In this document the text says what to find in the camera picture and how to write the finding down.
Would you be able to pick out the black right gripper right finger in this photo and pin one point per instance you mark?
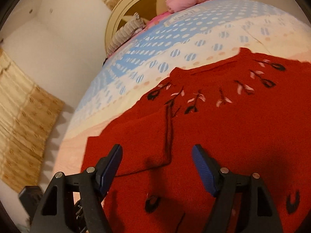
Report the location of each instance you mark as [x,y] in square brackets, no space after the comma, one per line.
[242,203]

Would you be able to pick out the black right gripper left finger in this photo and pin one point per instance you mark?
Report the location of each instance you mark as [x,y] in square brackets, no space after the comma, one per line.
[56,210]

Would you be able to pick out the red knitted sweater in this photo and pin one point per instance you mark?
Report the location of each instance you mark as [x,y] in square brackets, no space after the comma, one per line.
[250,112]

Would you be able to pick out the black object beside bed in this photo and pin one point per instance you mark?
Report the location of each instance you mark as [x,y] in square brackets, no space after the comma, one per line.
[30,197]

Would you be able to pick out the beige side curtain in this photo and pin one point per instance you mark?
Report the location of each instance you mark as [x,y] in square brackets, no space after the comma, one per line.
[28,115]

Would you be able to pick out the polka dot bed quilt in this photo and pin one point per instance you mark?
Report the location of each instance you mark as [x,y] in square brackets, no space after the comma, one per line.
[200,35]

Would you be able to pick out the striped grey pillow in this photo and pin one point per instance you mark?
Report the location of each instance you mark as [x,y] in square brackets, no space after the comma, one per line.
[131,27]

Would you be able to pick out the cream wooden headboard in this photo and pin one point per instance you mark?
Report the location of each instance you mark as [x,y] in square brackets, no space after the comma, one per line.
[151,11]

